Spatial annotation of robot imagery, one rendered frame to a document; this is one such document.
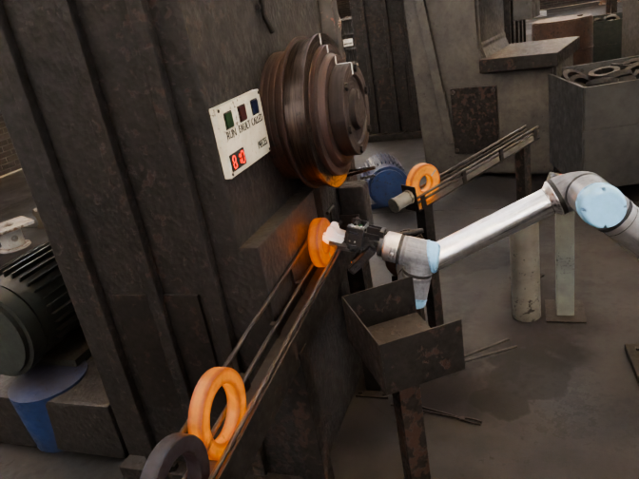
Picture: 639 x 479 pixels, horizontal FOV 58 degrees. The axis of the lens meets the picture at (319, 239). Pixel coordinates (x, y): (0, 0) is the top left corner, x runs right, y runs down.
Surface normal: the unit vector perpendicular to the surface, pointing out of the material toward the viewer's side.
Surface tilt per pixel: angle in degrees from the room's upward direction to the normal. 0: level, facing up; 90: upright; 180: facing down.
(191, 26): 90
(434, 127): 90
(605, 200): 85
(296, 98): 69
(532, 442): 0
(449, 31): 90
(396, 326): 5
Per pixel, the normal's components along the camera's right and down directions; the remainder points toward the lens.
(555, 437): -0.17, -0.91
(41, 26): -0.31, 0.41
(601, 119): -0.06, 0.39
